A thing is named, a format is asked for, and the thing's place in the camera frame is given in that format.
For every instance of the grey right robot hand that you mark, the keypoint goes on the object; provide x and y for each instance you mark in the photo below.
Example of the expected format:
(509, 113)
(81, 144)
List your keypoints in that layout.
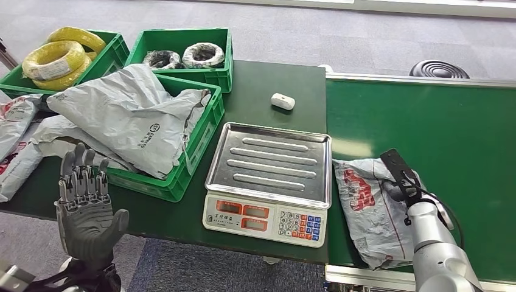
(395, 191)

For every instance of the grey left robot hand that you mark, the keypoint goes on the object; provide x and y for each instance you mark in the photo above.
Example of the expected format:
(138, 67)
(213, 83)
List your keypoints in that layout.
(86, 231)

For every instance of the grey package with red print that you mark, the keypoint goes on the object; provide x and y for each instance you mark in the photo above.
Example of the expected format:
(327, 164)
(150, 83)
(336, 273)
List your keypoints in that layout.
(363, 229)

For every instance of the white package with red print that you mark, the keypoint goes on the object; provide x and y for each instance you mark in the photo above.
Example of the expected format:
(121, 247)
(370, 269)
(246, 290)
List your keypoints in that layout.
(16, 173)

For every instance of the crumpled grey package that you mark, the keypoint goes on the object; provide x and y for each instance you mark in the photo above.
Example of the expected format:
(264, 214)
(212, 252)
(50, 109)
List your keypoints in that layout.
(56, 139)

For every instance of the green conveyor belt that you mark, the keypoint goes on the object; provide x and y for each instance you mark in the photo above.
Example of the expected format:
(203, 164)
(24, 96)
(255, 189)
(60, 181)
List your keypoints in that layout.
(463, 121)

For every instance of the large grey express package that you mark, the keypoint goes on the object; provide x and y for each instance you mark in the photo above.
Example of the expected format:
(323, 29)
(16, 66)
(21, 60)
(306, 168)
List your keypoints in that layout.
(121, 117)

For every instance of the grey package with red logo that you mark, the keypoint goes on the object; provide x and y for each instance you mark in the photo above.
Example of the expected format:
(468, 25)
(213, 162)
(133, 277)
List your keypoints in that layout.
(16, 121)

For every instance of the black ribbed round disc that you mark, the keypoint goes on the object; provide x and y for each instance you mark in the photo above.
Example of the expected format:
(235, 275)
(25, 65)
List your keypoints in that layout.
(438, 69)

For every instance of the white scale with steel tray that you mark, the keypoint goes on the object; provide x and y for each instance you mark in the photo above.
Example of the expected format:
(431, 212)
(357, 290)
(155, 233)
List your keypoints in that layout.
(266, 165)

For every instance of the small white oval device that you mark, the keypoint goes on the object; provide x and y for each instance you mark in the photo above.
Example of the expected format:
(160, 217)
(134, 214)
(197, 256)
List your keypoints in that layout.
(282, 101)

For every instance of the green crate holding packages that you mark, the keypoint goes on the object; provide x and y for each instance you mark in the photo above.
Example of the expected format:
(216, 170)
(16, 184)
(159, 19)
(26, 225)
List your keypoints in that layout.
(201, 133)

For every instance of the green crate holding yellow coils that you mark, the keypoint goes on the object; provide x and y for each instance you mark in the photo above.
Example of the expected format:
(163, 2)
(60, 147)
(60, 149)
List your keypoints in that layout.
(107, 60)

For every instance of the grey metal pole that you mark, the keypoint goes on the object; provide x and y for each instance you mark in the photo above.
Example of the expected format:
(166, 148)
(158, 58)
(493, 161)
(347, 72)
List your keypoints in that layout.
(7, 58)

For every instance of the green crate holding black coils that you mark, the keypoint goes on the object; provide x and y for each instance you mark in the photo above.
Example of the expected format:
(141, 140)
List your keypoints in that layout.
(181, 38)

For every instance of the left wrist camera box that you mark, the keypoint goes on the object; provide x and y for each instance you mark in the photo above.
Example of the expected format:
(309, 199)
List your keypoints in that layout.
(14, 280)

